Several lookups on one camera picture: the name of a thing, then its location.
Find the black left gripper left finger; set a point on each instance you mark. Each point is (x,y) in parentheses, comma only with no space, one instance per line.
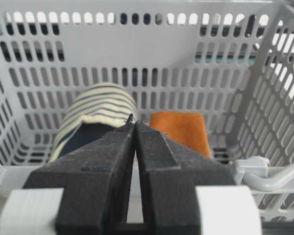
(82,193)

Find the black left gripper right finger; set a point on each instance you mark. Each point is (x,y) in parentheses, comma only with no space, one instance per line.
(185,193)

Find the orange cloth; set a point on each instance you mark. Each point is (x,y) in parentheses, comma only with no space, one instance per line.
(188,129)

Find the cream navy striped cloth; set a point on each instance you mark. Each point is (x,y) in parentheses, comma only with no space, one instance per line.
(103,103)

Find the grey plastic shopping basket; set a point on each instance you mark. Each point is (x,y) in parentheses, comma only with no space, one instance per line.
(230,60)

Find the grey basket handle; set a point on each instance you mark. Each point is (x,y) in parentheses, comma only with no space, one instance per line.
(257,173)

